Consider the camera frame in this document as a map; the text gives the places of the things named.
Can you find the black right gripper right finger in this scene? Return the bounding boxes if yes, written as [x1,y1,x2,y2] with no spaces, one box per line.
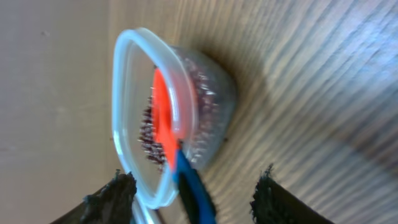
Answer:
[250,164,333,224]

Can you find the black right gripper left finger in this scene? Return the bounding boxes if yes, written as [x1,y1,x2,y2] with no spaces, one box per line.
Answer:
[52,169,137,224]

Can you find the red scoop with blue handle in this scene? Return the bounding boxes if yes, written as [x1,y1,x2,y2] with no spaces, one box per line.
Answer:
[152,68,216,224]

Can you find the red beans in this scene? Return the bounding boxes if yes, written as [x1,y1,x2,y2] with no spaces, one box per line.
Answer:
[138,58,229,171]

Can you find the clear plastic container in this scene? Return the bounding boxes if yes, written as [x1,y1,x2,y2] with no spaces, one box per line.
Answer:
[111,28,237,223]

